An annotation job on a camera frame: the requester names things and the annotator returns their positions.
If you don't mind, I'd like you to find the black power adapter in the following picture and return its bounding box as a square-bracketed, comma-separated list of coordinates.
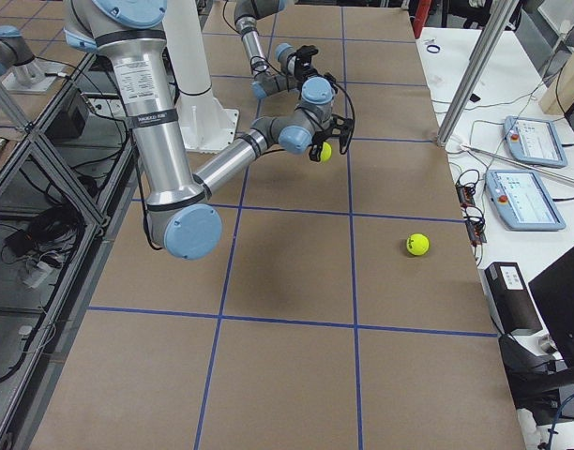
[45, 89, 89, 141]

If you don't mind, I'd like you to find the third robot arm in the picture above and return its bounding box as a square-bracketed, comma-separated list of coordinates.
[0, 25, 36, 76]

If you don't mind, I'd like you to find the lower teach pendant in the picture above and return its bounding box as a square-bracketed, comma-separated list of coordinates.
[485, 170, 566, 232]

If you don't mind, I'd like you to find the small electronics board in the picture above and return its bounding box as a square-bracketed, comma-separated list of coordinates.
[455, 169, 487, 248]

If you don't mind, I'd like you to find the aluminium frame post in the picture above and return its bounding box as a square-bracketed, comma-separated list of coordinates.
[436, 0, 519, 147]

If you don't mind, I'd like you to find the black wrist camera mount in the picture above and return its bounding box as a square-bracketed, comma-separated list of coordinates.
[324, 72, 356, 155]

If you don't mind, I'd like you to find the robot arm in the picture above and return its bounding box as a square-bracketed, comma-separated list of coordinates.
[65, 1, 339, 260]
[234, 0, 320, 99]

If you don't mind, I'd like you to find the black computer monitor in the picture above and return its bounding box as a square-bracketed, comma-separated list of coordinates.
[529, 247, 574, 365]

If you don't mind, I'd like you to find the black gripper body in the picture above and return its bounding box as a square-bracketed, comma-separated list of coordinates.
[313, 129, 333, 144]
[294, 45, 318, 80]

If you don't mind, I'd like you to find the black box with label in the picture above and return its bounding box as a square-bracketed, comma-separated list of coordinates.
[484, 262, 543, 336]

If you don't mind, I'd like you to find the upper teach pendant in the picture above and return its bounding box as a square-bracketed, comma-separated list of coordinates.
[503, 116, 567, 168]

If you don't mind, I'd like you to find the yellow tennis ball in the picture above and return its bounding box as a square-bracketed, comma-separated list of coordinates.
[315, 142, 332, 163]
[405, 233, 431, 256]

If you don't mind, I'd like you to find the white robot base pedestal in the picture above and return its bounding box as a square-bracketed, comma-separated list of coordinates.
[163, 0, 239, 153]

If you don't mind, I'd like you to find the teach pendant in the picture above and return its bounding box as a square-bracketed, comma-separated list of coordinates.
[503, 116, 567, 168]
[485, 170, 566, 232]

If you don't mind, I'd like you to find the yellow tennis ball on table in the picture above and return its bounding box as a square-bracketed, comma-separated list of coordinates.
[405, 233, 431, 256]

